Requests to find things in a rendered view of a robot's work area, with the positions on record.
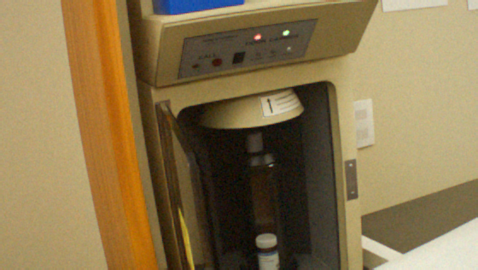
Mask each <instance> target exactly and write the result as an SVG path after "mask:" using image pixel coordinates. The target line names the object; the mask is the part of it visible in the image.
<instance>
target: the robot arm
mask: <svg viewBox="0 0 478 270"><path fill-rule="evenodd" d="M373 270H478V218H476V219H473V220H472V221H470V222H468V223H466V224H464V225H462V226H460V227H458V228H456V229H454V230H453V231H450V232H448V233H446V234H444V235H442V236H440V237H437V238H436V239H434V240H433V241H431V242H429V243H427V244H425V245H422V246H420V247H419V248H416V249H414V250H411V251H409V252H408V253H406V254H403V255H401V256H398V257H397V258H395V259H392V260H391V261H388V262H386V263H385V264H383V265H381V266H380V267H377V268H375V269H373Z"/></svg>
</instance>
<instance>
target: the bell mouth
mask: <svg viewBox="0 0 478 270"><path fill-rule="evenodd" d="M303 110H304V107H303V105H302V104H301V102H300V100H299V98H298V97H297V95H296V94H295V91H294V88H293V87H292V86H290V87H284V88H280V89H276V90H271V91H262V92H258V93H253V94H248V95H243V96H239V97H230V99H225V100H220V101H216V102H211V103H203V104H202V105H201V106H200V110H199V113H198V116H197V119H196V122H197V124H198V125H200V126H204V127H208V128H213V129H243V128H252V127H259V126H269V125H273V123H277V122H280V121H285V120H289V119H292V118H294V117H295V116H297V115H299V114H301V113H302V112H303Z"/></svg>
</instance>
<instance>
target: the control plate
mask: <svg viewBox="0 0 478 270"><path fill-rule="evenodd" d="M317 20H318V19H310V20H304V21H294V22H289V23H277V24H272V25H265V26H255V27H250V28H243V29H238V30H233V31H227V32H216V33H211V34H205V35H199V36H194V37H191V38H185V39H184V45H183V50H182V56H181V62H180V69H179V75H178V80H179V79H184V78H189V77H194V76H199V75H203V74H209V73H217V72H223V71H229V70H233V69H238V68H247V67H252V66H259V65H263V64H268V63H273V62H282V61H287V60H292V59H297V58H301V57H304V54H305V53H306V48H307V46H308V44H309V42H310V40H311V38H312V34H313V32H314V29H315V27H316V25H317ZM286 30H289V34H288V35H283V32H284V31H286ZM258 34H259V35H261V38H260V39H258V40H255V39H254V36H256V35H258ZM288 47H292V51H291V52H288V51H286V49H287V48H288ZM272 50H277V53H276V54H275V55H273V54H271V51H272ZM241 52H246V53H245V56H244V60H243V63H240V64H235V65H232V62H233V59H234V55H235V53H241ZM257 52H261V57H257V56H254V55H255V53H257ZM215 59H221V61H222V63H221V64H220V65H219V66H217V67H214V66H213V65H212V61H213V60H215ZM195 63H199V64H200V66H199V67H197V68H192V66H193V64H195Z"/></svg>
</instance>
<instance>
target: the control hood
mask: <svg viewBox="0 0 478 270"><path fill-rule="evenodd" d="M378 1H379V0H245V3H244V4H243V5H238V6H232V7H226V8H220V9H209V10H202V11H196V12H194V13H190V14H184V15H148V16H144V19H143V28H144V33H145V35H144V38H145V44H146V50H147V54H148V59H147V60H148V65H149V76H150V81H151V85H153V86H155V87H160V86H165V85H174V84H179V83H183V82H184V81H190V80H195V79H204V78H208V77H213V76H218V75H223V74H229V73H238V72H242V71H248V70H253V69H257V68H267V67H272V66H277V65H282V64H287V63H291V62H301V61H305V60H311V59H315V58H325V57H330V56H338V55H344V54H348V53H351V54H353V53H354V52H356V50H357V48H358V46H359V43H360V41H361V39H362V37H363V35H364V32H365V30H366V28H367V26H368V25H369V24H368V23H369V22H370V19H371V17H372V15H373V13H374V10H375V8H376V5H377V4H378V3H379V2H378ZM310 19H318V20H317V25H316V27H315V29H314V32H313V34H312V38H311V40H310V42H309V44H308V46H307V48H306V53H305V54H304V57H301V58H297V59H292V60H287V61H282V62H273V63H268V64H263V65H259V66H252V67H244V68H238V69H233V70H229V71H223V72H217V73H209V74H203V75H199V76H194V77H189V78H184V79H179V80H178V75H179V69H180V62H181V56H182V50H183V45H184V39H185V38H191V37H194V36H199V35H205V34H211V33H216V32H227V31H233V30H238V29H243V28H250V27H255V26H265V25H272V24H277V23H289V22H294V21H304V20H310Z"/></svg>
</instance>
